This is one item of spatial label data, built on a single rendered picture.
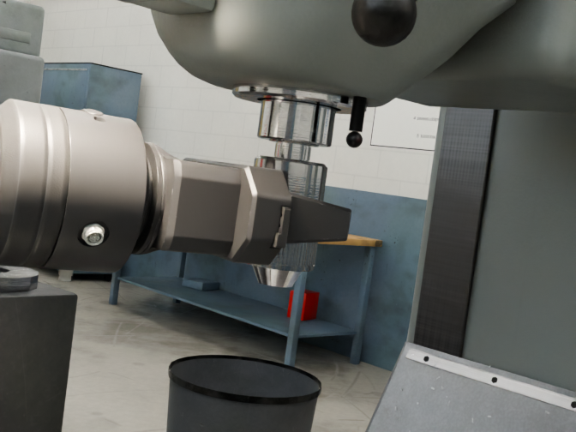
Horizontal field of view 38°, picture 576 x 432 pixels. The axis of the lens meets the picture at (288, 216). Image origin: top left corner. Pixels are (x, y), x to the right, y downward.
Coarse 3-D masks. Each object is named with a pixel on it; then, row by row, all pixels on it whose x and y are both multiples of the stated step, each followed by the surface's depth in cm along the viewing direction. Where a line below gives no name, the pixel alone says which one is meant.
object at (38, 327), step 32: (0, 288) 73; (32, 288) 76; (0, 320) 72; (32, 320) 74; (64, 320) 77; (0, 352) 72; (32, 352) 75; (64, 352) 78; (0, 384) 73; (32, 384) 75; (64, 384) 78; (0, 416) 73; (32, 416) 76
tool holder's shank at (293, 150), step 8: (280, 144) 52; (288, 144) 51; (296, 144) 51; (304, 144) 51; (312, 144) 51; (280, 152) 52; (288, 152) 51; (296, 152) 51; (304, 152) 52; (304, 160) 52
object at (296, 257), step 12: (288, 180) 50; (300, 180) 50; (312, 180) 51; (324, 180) 52; (300, 192) 50; (312, 192) 51; (324, 192) 52; (288, 252) 50; (300, 252) 51; (312, 252) 52; (252, 264) 51; (276, 264) 50; (288, 264) 51; (300, 264) 51; (312, 264) 52
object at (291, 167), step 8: (256, 160) 52; (264, 160) 51; (272, 160) 50; (280, 160) 50; (288, 160) 50; (296, 160) 50; (272, 168) 50; (280, 168) 50; (288, 168) 50; (296, 168) 50; (304, 168) 50; (312, 168) 51; (320, 168) 51; (296, 176) 50; (304, 176) 50; (312, 176) 51; (320, 176) 51
